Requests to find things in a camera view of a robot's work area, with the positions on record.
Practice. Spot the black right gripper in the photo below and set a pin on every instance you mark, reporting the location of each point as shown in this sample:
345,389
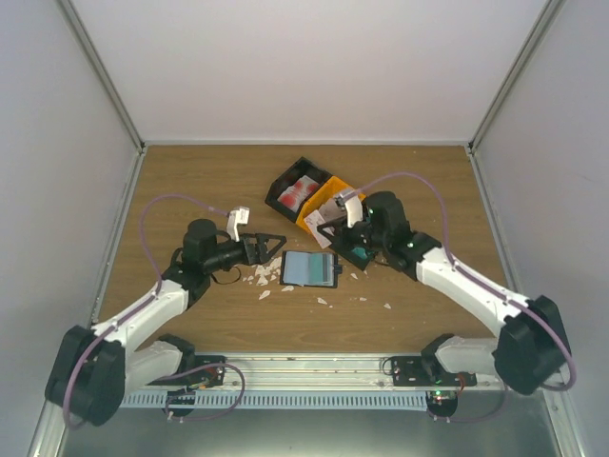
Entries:
339,225

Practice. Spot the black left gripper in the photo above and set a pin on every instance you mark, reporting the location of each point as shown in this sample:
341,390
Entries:
262,239

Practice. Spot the black leather card holder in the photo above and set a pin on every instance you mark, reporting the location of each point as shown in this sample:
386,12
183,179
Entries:
310,269

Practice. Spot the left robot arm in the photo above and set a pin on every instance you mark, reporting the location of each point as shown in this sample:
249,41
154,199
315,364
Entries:
177,290

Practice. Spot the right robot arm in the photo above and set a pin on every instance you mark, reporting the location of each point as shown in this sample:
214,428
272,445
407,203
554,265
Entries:
528,348

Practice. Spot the black bin with teal cards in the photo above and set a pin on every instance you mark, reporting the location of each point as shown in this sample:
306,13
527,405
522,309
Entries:
343,248

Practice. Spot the teal card stack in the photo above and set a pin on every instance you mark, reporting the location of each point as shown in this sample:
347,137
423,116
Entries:
362,253

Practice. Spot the white pink card stack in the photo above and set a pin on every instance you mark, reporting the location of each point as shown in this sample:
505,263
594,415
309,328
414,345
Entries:
331,210

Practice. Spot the red white card stack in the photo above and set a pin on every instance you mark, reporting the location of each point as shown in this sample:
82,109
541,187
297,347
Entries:
295,194

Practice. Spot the black bin with red cards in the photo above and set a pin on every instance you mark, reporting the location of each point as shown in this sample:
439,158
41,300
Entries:
300,168

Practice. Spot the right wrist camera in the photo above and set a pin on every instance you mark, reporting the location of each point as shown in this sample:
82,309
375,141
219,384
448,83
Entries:
348,200

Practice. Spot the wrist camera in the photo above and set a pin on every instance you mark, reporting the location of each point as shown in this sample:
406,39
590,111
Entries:
348,200
237,217

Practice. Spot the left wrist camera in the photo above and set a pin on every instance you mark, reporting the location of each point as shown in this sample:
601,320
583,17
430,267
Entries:
237,217

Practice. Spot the aluminium front rail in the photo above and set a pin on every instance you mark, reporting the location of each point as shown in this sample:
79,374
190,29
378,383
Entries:
304,369

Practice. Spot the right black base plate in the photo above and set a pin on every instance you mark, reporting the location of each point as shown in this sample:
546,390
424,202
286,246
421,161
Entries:
419,371

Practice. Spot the grey slotted cable duct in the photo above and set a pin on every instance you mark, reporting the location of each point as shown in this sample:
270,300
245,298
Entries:
343,400

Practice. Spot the aluminium frame post right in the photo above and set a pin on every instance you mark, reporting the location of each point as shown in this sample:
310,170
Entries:
534,37

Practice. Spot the aluminium frame post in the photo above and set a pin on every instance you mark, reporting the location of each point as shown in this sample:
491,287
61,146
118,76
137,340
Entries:
85,42
534,37

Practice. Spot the aluminium frame post left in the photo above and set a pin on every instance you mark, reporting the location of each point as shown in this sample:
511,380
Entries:
85,42

